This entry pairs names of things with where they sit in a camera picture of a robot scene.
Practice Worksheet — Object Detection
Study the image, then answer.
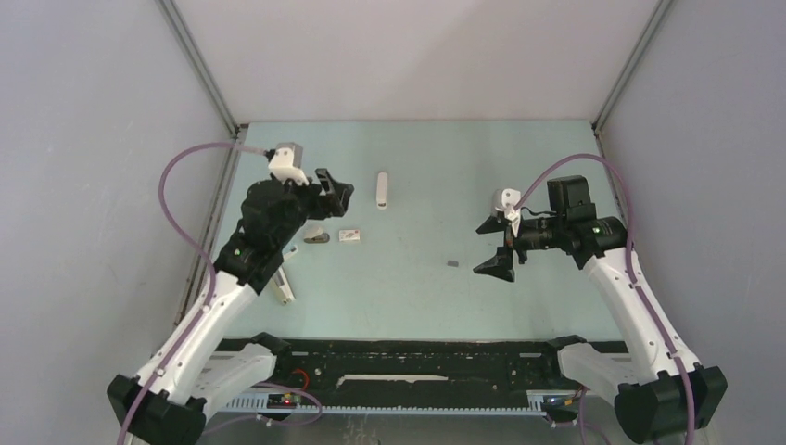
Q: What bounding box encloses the left aluminium frame post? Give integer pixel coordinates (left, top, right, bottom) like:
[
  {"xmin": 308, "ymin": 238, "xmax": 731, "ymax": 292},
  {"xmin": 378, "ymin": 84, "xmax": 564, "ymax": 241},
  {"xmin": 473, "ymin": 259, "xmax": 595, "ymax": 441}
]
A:
[{"xmin": 156, "ymin": 0, "xmax": 247, "ymax": 323}]

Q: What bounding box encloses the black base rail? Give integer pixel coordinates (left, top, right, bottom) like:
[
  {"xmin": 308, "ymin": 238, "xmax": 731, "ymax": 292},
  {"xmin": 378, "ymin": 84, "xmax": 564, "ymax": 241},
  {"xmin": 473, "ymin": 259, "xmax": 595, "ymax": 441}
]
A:
[{"xmin": 218, "ymin": 335, "xmax": 621, "ymax": 412}]

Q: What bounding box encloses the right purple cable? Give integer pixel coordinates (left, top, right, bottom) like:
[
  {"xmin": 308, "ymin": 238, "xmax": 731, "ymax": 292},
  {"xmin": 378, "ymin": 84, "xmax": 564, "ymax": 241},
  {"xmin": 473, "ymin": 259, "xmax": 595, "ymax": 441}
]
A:
[{"xmin": 514, "ymin": 153, "xmax": 698, "ymax": 445}]

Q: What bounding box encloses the beige open stapler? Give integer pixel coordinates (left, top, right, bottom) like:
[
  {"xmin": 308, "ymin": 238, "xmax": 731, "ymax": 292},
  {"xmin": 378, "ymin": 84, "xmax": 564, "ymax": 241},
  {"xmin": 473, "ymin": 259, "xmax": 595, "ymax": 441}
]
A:
[{"xmin": 271, "ymin": 267, "xmax": 295, "ymax": 305}]

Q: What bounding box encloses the right aluminium frame post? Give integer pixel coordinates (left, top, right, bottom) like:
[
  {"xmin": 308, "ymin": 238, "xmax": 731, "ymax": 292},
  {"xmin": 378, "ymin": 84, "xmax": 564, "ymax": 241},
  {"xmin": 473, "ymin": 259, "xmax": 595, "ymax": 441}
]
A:
[{"xmin": 592, "ymin": 0, "xmax": 678, "ymax": 136}]

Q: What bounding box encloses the white stapler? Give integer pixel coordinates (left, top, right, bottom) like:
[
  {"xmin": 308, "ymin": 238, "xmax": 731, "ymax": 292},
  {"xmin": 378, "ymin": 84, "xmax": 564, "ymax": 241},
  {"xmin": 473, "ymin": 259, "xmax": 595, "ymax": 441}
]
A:
[{"xmin": 375, "ymin": 172, "xmax": 389, "ymax": 210}]

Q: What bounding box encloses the small grey stapler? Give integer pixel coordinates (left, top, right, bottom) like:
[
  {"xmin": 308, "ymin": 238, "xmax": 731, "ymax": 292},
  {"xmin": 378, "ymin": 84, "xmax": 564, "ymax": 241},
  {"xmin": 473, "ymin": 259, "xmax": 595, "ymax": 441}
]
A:
[{"xmin": 303, "ymin": 225, "xmax": 330, "ymax": 244}]

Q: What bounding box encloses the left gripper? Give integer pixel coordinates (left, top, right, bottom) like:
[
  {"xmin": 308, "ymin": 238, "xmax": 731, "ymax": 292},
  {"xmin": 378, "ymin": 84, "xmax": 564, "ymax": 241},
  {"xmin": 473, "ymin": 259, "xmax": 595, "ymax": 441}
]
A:
[{"xmin": 274, "ymin": 168, "xmax": 353, "ymax": 248}]

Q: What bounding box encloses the aluminium frame post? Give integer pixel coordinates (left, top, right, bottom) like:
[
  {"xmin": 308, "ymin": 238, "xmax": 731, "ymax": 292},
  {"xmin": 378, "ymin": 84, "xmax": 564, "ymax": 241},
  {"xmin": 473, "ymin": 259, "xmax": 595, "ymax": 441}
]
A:
[
  {"xmin": 592, "ymin": 0, "xmax": 678, "ymax": 136},
  {"xmin": 156, "ymin": 0, "xmax": 247, "ymax": 323}
]

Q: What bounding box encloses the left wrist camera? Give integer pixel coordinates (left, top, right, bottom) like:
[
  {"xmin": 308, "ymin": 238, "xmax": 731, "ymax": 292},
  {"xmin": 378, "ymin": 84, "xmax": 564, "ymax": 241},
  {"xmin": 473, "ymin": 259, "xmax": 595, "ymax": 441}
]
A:
[{"xmin": 266, "ymin": 143, "xmax": 309, "ymax": 185}]

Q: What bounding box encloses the light blue stapler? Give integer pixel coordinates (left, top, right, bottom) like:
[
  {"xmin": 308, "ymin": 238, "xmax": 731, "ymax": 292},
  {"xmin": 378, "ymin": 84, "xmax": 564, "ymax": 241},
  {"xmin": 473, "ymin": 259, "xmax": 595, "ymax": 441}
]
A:
[{"xmin": 283, "ymin": 246, "xmax": 298, "ymax": 261}]

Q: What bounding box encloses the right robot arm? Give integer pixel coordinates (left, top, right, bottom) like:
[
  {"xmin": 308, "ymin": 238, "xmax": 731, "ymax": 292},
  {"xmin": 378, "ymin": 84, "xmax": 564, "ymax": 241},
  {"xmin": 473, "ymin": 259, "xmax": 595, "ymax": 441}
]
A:
[{"xmin": 474, "ymin": 175, "xmax": 728, "ymax": 444}]

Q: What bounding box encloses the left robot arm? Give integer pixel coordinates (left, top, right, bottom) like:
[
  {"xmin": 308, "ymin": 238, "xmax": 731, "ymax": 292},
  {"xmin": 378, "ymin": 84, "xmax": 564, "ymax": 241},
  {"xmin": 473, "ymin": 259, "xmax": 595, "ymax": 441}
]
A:
[{"xmin": 107, "ymin": 169, "xmax": 354, "ymax": 444}]

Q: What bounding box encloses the white staple box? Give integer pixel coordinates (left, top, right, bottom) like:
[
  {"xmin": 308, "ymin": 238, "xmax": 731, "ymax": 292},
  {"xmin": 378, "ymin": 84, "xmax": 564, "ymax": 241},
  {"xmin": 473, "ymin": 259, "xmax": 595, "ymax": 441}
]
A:
[{"xmin": 338, "ymin": 229, "xmax": 361, "ymax": 243}]

